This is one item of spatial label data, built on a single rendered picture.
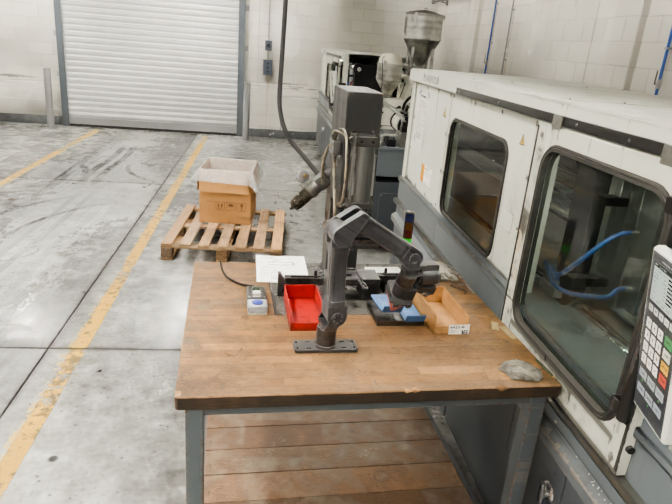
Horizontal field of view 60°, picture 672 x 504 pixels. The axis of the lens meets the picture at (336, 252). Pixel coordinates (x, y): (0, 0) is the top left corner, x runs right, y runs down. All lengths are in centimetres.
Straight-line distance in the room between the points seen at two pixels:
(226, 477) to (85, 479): 68
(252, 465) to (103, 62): 975
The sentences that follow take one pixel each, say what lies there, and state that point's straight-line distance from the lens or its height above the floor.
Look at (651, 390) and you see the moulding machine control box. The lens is 145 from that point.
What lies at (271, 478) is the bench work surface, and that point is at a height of 22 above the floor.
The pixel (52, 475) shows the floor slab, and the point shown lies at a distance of 288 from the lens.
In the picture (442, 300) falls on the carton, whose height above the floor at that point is 92.
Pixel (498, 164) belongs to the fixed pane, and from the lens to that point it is 255.
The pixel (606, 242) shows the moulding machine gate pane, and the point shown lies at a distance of 175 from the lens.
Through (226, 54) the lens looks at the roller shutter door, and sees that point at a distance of 1118.
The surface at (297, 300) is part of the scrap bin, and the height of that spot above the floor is 90.
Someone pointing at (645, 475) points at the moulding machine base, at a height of 88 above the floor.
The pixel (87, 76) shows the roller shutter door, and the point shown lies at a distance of 1161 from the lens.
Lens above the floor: 181
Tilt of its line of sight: 20 degrees down
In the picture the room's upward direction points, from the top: 5 degrees clockwise
